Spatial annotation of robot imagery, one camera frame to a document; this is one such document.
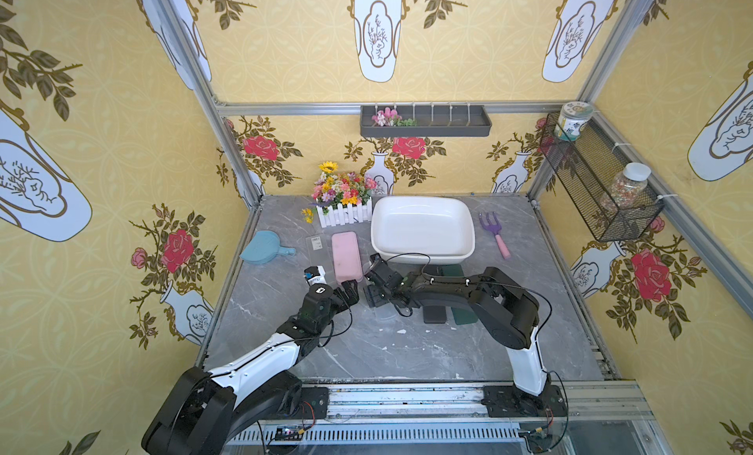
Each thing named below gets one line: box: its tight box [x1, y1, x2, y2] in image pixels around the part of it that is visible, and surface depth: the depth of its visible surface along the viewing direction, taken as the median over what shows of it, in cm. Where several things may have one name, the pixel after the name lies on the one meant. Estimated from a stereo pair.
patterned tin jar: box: [553, 101, 596, 143], surface depth 87 cm
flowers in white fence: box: [301, 160, 378, 229], surface depth 105 cm
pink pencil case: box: [331, 231, 364, 283], surface depth 102 cm
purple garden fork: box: [478, 211, 511, 260], surface depth 113 cm
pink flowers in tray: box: [371, 106, 417, 128], surface depth 89 cm
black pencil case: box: [423, 305, 448, 324], surface depth 89 cm
